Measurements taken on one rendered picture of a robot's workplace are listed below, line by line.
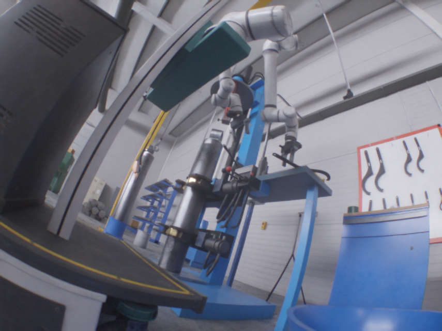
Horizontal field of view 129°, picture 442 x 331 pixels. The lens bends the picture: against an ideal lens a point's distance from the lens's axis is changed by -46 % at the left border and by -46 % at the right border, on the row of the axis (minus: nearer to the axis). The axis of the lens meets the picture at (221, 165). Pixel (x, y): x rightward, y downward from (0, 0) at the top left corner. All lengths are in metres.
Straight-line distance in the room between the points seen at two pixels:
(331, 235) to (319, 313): 2.63
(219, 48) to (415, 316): 0.94
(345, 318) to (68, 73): 0.76
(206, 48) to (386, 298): 1.72
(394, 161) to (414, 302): 2.08
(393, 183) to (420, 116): 1.19
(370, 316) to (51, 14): 0.97
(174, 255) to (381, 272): 1.59
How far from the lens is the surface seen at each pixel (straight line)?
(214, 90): 2.55
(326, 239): 3.04
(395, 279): 1.54
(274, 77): 1.41
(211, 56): 0.81
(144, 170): 3.00
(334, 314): 0.45
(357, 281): 1.58
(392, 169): 3.06
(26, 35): 0.56
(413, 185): 2.93
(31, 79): 0.48
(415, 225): 1.58
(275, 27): 0.89
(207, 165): 1.86
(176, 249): 1.71
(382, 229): 1.59
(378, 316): 0.48
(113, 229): 2.87
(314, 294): 3.02
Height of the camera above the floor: 0.43
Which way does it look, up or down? 25 degrees up
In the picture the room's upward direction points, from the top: 18 degrees clockwise
